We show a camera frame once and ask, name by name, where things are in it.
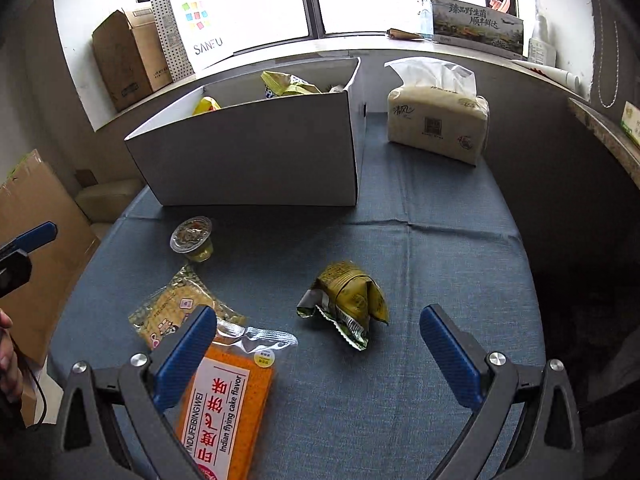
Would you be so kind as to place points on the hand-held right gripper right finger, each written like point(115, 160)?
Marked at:
point(450, 355)

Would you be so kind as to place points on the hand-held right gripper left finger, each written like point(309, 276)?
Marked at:
point(185, 355)

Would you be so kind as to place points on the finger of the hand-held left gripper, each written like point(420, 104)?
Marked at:
point(35, 236)
point(15, 275)

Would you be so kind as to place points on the clear pastry packet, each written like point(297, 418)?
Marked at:
point(170, 305)

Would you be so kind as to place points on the orange cake packet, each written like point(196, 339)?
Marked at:
point(235, 410)

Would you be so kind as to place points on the olive green snack packet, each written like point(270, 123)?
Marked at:
point(350, 300)

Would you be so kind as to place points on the clear jelly cup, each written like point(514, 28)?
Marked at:
point(192, 237)

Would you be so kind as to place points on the white cardboard box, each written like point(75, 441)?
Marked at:
point(250, 160)

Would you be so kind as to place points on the yellow snack packet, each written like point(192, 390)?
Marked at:
point(206, 106)

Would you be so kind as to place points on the yellow-green snack packet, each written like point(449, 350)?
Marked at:
point(290, 85)

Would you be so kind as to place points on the person's left hand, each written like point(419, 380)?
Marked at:
point(7, 355)

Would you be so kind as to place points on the large flat cardboard box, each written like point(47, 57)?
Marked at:
point(60, 200)

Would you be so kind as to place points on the blue tablecloth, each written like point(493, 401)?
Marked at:
point(375, 385)

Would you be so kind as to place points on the beige stool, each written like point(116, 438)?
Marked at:
point(107, 200)

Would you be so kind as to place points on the brown cardboard box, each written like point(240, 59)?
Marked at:
point(125, 60)

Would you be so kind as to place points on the soft tissue pack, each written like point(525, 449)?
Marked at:
point(435, 125)

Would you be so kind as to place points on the dotted paper bag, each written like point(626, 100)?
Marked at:
point(167, 35)

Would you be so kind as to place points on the white shopping bag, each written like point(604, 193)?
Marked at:
point(205, 45)

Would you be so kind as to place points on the brown stone shelf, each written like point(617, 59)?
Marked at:
point(605, 135)

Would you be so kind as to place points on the green and white box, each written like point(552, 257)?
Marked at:
point(631, 122)

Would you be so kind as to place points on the white tube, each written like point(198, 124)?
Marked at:
point(555, 74)

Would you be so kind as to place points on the white bottle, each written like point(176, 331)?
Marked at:
point(542, 47)

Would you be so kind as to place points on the brown wrapper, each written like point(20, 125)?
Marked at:
point(402, 34)

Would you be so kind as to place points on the landscape-print box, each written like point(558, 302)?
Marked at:
point(475, 25)

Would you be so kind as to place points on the pink plastic clip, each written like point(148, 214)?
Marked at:
point(501, 4)

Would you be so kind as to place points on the grey curtain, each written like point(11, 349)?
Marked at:
point(620, 35)

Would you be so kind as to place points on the black window frame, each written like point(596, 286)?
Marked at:
point(315, 0)

